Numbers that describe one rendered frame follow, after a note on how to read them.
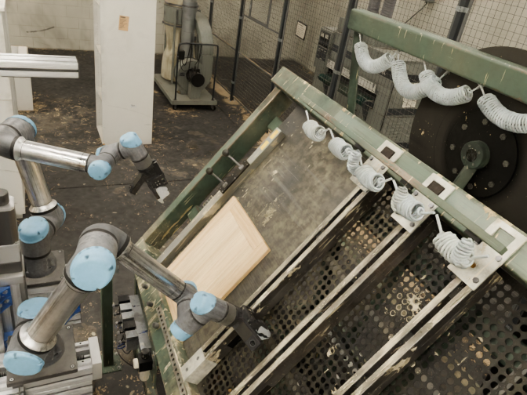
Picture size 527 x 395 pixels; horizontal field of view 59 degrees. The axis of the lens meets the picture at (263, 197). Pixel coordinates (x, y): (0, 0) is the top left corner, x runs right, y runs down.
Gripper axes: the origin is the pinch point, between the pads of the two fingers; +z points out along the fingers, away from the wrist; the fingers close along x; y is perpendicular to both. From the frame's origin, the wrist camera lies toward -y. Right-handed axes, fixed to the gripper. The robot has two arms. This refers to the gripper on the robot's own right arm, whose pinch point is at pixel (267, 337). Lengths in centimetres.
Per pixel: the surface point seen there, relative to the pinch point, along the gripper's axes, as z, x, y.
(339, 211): -5, -50, 15
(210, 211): 0, -3, 81
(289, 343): -3.7, -7.9, -11.3
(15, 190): -23, 137, 276
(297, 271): -2.3, -23.7, 10.6
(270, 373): -4.5, 2.8, -15.3
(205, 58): 145, -42, 573
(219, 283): 0.8, 9.9, 40.2
